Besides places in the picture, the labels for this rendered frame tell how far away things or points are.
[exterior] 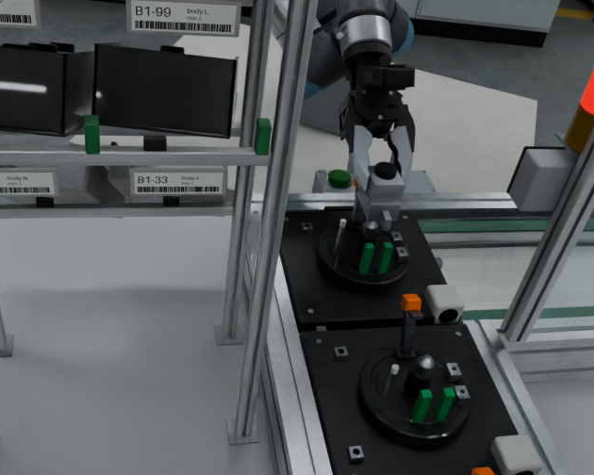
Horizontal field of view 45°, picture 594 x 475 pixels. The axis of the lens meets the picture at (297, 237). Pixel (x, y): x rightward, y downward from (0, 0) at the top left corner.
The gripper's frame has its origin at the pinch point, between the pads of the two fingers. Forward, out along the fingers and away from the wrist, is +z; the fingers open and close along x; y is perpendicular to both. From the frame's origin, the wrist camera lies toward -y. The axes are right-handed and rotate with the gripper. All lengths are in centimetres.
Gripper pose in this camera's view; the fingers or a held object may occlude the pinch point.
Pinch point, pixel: (385, 181)
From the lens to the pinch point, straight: 99.4
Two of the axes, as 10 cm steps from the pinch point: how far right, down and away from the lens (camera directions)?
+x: -9.7, 0.2, -2.2
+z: 0.7, 9.7, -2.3
